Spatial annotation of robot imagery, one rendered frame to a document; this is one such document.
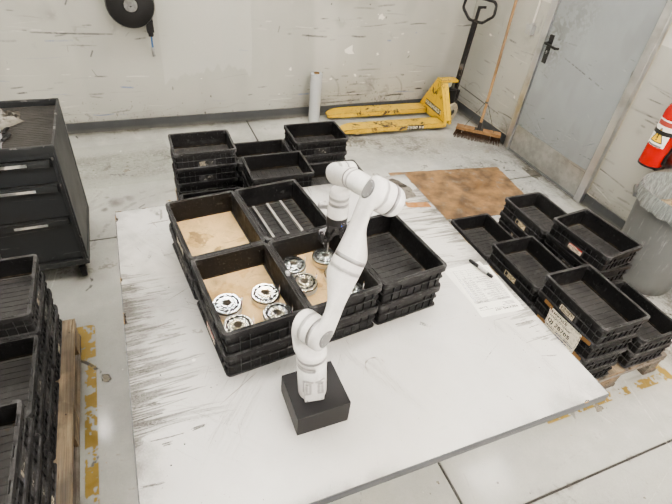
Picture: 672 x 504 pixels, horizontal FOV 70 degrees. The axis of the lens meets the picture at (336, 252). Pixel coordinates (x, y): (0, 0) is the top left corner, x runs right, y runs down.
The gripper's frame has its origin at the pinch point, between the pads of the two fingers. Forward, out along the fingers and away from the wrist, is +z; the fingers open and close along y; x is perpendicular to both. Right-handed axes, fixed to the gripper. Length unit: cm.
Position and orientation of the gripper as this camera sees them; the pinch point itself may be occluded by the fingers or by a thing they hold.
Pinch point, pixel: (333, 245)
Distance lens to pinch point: 178.0
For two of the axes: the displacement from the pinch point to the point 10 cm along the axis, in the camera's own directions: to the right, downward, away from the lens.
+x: -4.6, -5.9, 6.6
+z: -0.9, 7.7, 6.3
